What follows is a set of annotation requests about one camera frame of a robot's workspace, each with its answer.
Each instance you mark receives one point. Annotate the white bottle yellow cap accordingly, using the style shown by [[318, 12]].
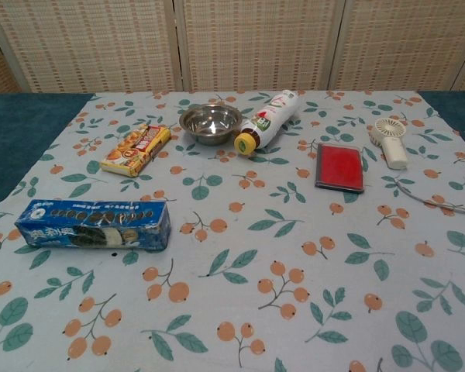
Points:
[[271, 120]]

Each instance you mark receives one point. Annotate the teal table cover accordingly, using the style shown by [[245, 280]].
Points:
[[15, 135]]

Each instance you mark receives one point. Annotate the yellow snack box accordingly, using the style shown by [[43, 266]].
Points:
[[133, 153]]

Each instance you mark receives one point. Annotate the blue cookie box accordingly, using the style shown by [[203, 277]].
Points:
[[93, 228]]

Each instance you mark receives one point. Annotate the floral fruit print tablecloth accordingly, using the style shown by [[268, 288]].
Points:
[[232, 279]]

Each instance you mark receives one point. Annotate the small white handheld fan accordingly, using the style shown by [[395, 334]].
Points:
[[393, 151]]

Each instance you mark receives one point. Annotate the red ink pad case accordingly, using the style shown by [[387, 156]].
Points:
[[340, 168]]

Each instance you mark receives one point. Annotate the stainless steel bowl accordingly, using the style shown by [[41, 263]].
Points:
[[210, 126]]

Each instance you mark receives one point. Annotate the wide woven folding screen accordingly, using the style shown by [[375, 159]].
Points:
[[255, 42]]

